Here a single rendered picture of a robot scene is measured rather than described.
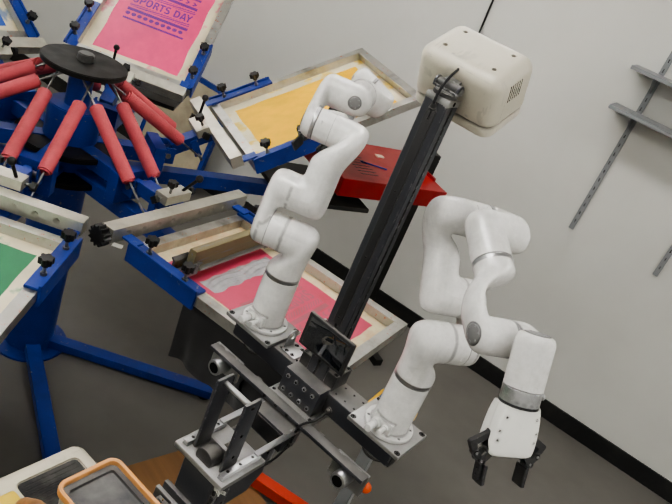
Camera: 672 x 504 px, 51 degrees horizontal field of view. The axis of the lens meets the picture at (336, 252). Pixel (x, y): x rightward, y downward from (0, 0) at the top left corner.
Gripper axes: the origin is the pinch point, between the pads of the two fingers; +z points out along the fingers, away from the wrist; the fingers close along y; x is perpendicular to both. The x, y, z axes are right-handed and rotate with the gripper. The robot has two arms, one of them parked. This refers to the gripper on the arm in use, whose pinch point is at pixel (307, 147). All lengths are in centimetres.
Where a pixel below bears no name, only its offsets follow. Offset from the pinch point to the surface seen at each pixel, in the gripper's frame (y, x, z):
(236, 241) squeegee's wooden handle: -35, 39, 13
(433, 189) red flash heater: -35, 108, -100
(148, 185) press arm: -74, 26, 13
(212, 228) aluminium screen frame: -52, 42, 9
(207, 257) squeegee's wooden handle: -34, 34, 27
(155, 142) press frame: -102, 32, -13
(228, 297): -23, 42, 32
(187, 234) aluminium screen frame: -52, 36, 20
